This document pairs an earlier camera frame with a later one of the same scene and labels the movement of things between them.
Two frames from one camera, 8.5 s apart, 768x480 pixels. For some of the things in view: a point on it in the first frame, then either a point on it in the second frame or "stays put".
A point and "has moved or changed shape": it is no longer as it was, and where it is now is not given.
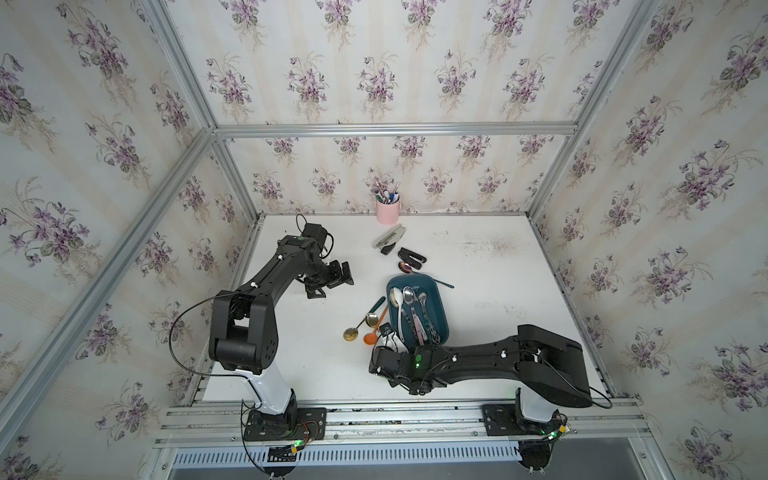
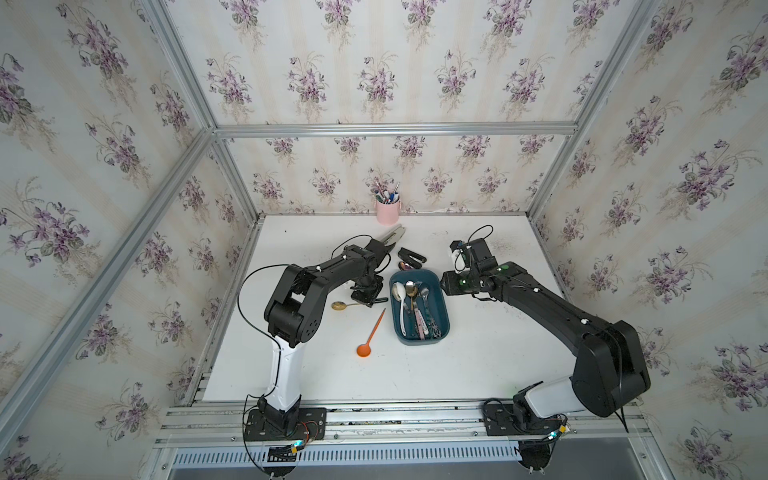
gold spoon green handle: x=351 y=334 -> x=340 y=305
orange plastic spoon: x=370 y=338 has moved or changed shape
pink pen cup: x=387 y=214 stays put
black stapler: x=411 y=258 stays put
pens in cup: x=383 y=197 stays put
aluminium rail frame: x=219 y=424 stays put
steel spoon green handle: x=434 y=333 stays put
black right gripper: x=409 y=353 -> x=449 y=285
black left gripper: x=337 y=278 -> x=369 y=301
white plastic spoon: x=396 y=299 stays put
